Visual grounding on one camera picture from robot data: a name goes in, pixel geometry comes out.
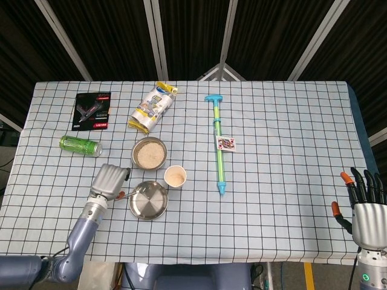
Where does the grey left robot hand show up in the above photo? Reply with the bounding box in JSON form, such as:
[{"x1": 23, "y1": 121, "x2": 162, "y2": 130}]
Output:
[{"x1": 90, "y1": 163, "x2": 132, "y2": 202}]

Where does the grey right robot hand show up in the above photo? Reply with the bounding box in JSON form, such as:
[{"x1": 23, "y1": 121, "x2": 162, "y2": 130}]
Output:
[{"x1": 331, "y1": 167, "x2": 387, "y2": 247}]

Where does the small metal spoon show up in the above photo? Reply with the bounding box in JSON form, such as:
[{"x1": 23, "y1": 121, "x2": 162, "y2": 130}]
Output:
[{"x1": 119, "y1": 184, "x2": 152, "y2": 200}]

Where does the stainless steel bowl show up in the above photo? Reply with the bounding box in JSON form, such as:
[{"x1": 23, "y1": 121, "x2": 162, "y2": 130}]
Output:
[{"x1": 131, "y1": 137, "x2": 169, "y2": 170}]

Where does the stainless steel plate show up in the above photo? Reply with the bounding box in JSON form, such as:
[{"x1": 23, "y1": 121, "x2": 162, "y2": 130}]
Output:
[{"x1": 128, "y1": 180, "x2": 169, "y2": 221}]

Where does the white paper cup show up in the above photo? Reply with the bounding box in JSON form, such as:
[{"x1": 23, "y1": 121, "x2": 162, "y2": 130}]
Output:
[{"x1": 163, "y1": 165, "x2": 187, "y2": 190}]

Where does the green drink can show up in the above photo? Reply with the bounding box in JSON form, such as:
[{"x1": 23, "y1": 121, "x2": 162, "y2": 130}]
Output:
[{"x1": 59, "y1": 135, "x2": 103, "y2": 158}]

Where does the black red product booklet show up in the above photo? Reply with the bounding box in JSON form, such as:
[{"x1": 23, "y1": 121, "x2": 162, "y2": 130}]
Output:
[{"x1": 71, "y1": 92, "x2": 112, "y2": 132}]

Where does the yellow white snack package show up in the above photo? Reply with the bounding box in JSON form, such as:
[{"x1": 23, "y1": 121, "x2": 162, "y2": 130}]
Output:
[{"x1": 127, "y1": 81, "x2": 178, "y2": 134}]

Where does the checkered light blue tablecloth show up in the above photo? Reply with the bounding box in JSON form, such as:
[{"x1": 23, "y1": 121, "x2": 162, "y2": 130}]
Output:
[{"x1": 0, "y1": 80, "x2": 379, "y2": 266}]

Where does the green blue water pump toy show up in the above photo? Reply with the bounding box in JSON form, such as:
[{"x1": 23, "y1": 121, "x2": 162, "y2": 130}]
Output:
[{"x1": 204, "y1": 95, "x2": 228, "y2": 196}]

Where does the playing card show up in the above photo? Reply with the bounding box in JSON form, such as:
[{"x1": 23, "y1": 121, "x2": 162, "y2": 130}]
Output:
[{"x1": 215, "y1": 135, "x2": 236, "y2": 153}]

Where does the blue grey robot torso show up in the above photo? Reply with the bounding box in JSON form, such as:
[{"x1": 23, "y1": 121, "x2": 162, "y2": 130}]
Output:
[{"x1": 120, "y1": 262, "x2": 253, "y2": 290}]

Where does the dark pleated curtain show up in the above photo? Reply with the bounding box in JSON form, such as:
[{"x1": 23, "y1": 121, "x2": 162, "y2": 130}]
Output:
[{"x1": 0, "y1": 0, "x2": 387, "y2": 146}]

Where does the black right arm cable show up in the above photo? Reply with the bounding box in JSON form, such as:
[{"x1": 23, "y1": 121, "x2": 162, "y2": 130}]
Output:
[{"x1": 346, "y1": 246, "x2": 362, "y2": 290}]

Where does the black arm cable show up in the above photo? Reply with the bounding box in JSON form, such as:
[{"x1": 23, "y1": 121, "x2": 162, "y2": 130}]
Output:
[
  {"x1": 346, "y1": 246, "x2": 362, "y2": 290},
  {"x1": 42, "y1": 246, "x2": 71, "y2": 264}
]

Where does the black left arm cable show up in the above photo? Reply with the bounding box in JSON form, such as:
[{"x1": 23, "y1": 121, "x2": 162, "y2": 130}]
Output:
[{"x1": 42, "y1": 246, "x2": 71, "y2": 264}]

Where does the white metal frame post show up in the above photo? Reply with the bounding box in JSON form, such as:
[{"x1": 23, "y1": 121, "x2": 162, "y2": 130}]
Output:
[
  {"x1": 218, "y1": 0, "x2": 239, "y2": 66},
  {"x1": 287, "y1": 0, "x2": 350, "y2": 82},
  {"x1": 143, "y1": 0, "x2": 169, "y2": 81},
  {"x1": 34, "y1": 0, "x2": 93, "y2": 82}
]

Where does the white triangular frame foot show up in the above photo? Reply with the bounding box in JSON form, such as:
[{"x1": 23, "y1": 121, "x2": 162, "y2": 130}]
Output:
[{"x1": 196, "y1": 62, "x2": 247, "y2": 82}]

